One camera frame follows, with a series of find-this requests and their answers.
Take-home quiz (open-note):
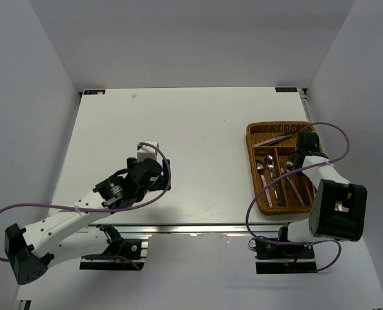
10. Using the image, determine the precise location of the knife with black handle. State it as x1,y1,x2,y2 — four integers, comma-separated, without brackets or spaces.
274,132,298,141

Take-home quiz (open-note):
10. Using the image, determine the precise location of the fork with black dotted handle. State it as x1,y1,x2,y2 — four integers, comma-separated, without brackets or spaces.
284,161,293,197

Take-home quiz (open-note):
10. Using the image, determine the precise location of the fork with pink handle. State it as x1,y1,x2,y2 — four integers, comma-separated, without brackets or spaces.
286,176,305,207

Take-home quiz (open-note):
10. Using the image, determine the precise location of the knife with pink handle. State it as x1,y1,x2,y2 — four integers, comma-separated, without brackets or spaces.
253,137,282,147

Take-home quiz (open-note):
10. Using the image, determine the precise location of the spoon with dark dotted handle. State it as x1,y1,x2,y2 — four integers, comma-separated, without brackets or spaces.
264,154,283,206

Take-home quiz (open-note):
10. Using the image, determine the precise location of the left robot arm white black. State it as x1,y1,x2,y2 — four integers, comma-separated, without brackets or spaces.
5,158,169,285

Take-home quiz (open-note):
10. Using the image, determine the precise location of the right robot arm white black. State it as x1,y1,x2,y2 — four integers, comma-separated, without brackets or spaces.
276,131,367,258

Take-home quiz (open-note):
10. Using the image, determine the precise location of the wicker cutlery basket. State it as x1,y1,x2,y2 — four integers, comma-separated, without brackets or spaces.
246,121,314,216

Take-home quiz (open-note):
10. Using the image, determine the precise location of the blue label right corner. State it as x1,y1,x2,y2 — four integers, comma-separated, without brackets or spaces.
274,87,298,92

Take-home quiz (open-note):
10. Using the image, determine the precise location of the blue label corner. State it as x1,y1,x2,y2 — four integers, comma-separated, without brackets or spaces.
274,87,298,92
83,89,106,96

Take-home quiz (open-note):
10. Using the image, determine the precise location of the blue label left corner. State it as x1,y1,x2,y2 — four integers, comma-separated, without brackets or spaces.
83,89,106,96

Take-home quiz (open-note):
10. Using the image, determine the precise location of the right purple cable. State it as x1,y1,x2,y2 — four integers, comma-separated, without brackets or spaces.
245,121,351,273

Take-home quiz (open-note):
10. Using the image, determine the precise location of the purple cable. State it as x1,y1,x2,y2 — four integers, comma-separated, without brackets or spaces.
0,141,172,262
245,121,351,273

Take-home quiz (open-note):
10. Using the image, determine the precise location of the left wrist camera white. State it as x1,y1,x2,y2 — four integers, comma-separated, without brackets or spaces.
136,143,158,162

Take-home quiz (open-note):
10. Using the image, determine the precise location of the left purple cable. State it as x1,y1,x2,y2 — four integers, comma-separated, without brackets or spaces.
0,141,172,262

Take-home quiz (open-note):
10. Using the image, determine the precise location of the spoon with pink handle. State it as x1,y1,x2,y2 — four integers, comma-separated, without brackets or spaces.
256,161,273,207

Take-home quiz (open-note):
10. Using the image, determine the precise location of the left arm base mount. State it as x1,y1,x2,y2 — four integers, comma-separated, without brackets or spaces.
79,225,147,271

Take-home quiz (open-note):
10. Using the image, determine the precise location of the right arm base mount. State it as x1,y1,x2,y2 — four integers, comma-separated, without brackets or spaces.
248,236,317,274

